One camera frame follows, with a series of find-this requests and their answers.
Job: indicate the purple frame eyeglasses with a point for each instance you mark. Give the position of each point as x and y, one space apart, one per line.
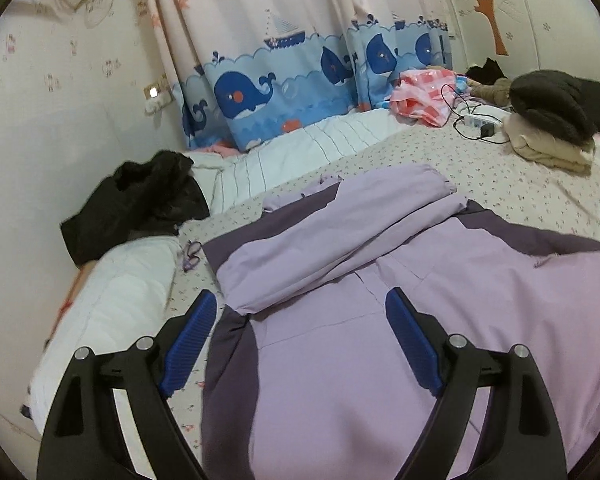
194 249

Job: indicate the wall socket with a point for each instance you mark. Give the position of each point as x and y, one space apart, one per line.
156 94

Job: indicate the black clothing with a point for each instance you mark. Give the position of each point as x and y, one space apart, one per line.
487 71

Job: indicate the whale print curtain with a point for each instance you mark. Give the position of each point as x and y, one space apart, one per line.
280 35

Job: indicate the cherry print bed sheet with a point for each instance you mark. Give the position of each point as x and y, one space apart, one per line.
505 180

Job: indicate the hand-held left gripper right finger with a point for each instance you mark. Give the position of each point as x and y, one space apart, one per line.
410 335

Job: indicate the black charger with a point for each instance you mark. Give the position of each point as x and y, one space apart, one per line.
488 130

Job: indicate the pink patterned cloth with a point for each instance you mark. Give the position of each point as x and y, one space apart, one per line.
422 95

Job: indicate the black jacket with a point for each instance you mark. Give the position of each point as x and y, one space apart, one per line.
130 205

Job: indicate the lilac and purple jacket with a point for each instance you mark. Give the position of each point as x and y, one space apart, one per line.
355 385

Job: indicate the orange tree wall sticker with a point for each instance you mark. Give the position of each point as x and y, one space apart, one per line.
490 10

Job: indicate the tan cloth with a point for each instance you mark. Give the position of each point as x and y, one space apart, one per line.
495 91

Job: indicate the dark grey clothes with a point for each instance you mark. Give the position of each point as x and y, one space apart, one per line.
550 105

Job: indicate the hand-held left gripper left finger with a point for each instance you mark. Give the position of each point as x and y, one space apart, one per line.
192 335

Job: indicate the beige folded clothes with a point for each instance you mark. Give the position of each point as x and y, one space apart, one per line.
545 152

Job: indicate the white striped duvet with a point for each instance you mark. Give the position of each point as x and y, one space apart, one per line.
305 145

